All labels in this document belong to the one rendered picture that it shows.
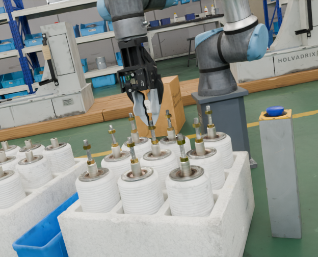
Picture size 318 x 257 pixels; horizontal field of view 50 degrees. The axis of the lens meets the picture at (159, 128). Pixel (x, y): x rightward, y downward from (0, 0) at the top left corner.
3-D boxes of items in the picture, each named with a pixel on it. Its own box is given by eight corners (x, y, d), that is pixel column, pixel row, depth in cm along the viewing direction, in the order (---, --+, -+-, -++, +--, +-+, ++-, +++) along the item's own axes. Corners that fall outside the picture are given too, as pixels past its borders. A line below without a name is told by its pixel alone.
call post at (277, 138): (273, 222, 92) (261, 112, 85) (301, 223, 90) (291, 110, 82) (271, 237, 86) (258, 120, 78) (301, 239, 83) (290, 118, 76)
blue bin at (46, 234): (87, 222, 112) (79, 189, 109) (116, 223, 108) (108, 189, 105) (22, 286, 86) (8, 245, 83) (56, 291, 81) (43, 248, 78)
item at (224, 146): (236, 187, 101) (228, 130, 96) (240, 203, 92) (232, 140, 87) (204, 191, 102) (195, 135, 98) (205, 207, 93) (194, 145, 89)
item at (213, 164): (197, 233, 82) (185, 164, 77) (190, 214, 91) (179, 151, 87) (236, 225, 82) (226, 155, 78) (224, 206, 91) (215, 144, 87)
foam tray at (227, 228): (140, 203, 118) (130, 155, 114) (255, 206, 102) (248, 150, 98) (75, 281, 84) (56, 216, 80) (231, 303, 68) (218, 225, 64)
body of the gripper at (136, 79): (121, 96, 77) (109, 43, 74) (132, 90, 85) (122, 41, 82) (152, 91, 75) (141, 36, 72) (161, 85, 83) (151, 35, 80)
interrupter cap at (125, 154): (100, 158, 94) (100, 156, 94) (125, 150, 97) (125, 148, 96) (109, 165, 87) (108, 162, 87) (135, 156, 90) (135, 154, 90)
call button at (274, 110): (267, 114, 83) (266, 106, 82) (284, 112, 81) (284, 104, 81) (265, 119, 79) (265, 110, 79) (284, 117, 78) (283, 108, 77)
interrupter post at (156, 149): (157, 154, 89) (155, 142, 88) (163, 155, 87) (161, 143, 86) (151, 157, 87) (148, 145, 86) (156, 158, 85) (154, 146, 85)
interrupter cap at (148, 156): (158, 149, 92) (158, 147, 92) (178, 153, 86) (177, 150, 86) (137, 159, 88) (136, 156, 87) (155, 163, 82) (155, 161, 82)
